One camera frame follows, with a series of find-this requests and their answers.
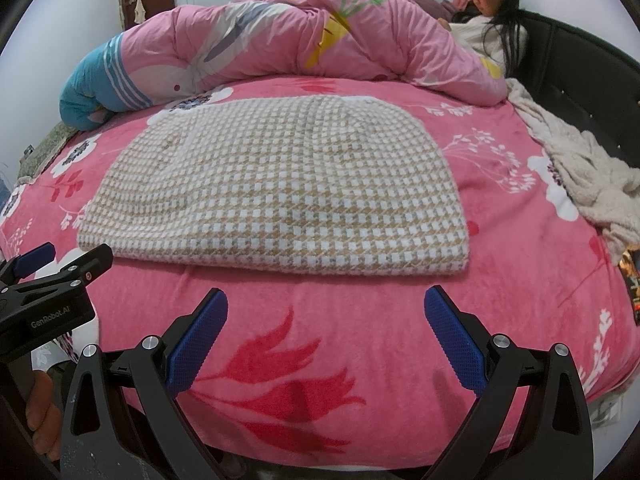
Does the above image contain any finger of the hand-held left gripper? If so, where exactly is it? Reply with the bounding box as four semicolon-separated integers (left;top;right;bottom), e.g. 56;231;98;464
0;241;57;286
30;243;114;288

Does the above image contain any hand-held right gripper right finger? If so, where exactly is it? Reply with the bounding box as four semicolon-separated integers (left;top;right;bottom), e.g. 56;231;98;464
422;285;596;480

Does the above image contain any maroon pillow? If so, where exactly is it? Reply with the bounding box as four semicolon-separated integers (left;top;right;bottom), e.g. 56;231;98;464
405;0;458;23

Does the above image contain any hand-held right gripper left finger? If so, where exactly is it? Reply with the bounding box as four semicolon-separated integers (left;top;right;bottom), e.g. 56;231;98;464
60;287;251;480

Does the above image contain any black padded headboard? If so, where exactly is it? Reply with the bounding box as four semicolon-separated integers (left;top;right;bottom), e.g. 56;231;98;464
515;10;640;161

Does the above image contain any dark colourful snack packet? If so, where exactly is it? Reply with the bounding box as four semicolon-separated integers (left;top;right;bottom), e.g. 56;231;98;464
619;246;640;326

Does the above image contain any green patterned mat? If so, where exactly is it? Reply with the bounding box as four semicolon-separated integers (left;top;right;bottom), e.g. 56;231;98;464
17;122;81;183

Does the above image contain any cream fleece blanket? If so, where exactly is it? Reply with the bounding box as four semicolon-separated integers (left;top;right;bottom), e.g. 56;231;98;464
505;77;640;266

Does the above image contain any person's left hand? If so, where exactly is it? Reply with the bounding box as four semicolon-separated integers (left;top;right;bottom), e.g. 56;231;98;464
25;370;65;462

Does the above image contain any pink floral bed sheet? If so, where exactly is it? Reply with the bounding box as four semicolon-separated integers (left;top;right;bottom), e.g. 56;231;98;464
0;72;640;466

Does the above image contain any beige white checked coat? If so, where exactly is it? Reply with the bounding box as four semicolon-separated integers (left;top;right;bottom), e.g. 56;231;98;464
77;95;472;277

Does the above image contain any pink printed quilt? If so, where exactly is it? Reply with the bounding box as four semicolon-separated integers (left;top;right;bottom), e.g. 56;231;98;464
59;0;508;133

